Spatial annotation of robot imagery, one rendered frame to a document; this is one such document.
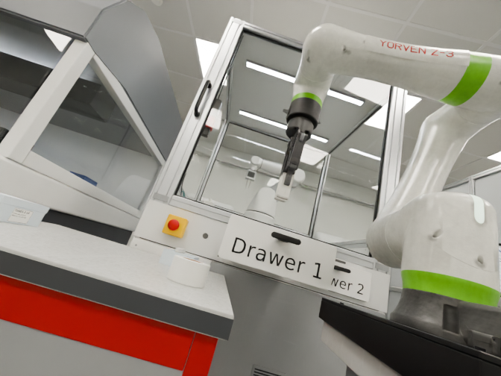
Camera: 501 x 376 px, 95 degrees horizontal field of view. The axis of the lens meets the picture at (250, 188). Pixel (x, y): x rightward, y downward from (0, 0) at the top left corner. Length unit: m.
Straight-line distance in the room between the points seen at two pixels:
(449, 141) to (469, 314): 0.50
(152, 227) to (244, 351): 0.55
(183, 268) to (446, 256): 0.43
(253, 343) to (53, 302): 0.72
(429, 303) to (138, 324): 0.42
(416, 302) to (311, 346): 0.60
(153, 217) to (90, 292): 0.64
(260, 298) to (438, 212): 0.65
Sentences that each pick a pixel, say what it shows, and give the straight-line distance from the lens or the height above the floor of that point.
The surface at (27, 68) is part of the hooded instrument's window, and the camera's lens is 1.09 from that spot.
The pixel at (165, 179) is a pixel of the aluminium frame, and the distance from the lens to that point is 0.99.
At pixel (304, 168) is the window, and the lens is 1.07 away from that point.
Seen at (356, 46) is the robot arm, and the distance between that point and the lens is 0.68.
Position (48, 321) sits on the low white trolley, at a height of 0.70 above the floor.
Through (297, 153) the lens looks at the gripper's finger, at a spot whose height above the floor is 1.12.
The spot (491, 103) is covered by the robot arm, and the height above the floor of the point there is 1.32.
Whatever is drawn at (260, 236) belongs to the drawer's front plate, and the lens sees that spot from 0.59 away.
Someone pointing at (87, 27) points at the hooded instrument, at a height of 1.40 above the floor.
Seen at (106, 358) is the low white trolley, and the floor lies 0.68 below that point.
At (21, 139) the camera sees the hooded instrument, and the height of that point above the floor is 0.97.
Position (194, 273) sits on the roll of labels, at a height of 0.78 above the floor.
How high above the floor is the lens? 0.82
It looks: 18 degrees up
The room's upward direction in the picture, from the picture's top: 17 degrees clockwise
